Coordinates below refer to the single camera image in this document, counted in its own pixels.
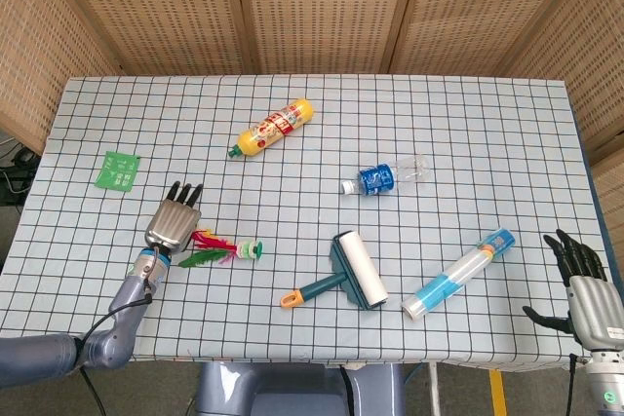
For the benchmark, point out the feather shuttlecock toy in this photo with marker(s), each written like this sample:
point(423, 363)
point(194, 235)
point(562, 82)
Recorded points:
point(229, 250)

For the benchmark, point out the teal lint roller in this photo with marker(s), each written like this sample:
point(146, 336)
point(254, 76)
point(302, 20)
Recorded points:
point(348, 270)

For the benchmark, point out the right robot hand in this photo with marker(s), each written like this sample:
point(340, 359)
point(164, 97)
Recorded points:
point(592, 299)

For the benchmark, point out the yellow plastic bottle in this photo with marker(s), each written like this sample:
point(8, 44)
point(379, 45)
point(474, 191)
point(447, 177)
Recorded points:
point(273, 128)

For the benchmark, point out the blue white plastic wrap roll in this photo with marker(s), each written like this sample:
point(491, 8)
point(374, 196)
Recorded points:
point(458, 277)

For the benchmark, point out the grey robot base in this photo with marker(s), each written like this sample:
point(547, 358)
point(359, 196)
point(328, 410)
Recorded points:
point(297, 389)

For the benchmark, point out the clear bottle blue label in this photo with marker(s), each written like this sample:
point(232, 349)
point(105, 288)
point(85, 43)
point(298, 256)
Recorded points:
point(385, 177)

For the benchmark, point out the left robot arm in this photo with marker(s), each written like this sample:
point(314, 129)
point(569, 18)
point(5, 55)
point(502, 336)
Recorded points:
point(97, 323)

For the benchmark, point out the bamboo folding screen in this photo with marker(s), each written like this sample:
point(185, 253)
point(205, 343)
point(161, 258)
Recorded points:
point(312, 11)

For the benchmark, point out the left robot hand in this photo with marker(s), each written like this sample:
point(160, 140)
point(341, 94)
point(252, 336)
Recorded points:
point(173, 226)

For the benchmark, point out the green packet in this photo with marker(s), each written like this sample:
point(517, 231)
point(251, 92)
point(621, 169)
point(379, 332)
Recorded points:
point(118, 171)

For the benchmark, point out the grid checked tablecloth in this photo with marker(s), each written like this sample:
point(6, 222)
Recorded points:
point(312, 143)

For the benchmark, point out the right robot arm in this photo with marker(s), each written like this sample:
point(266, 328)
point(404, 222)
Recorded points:
point(607, 382)

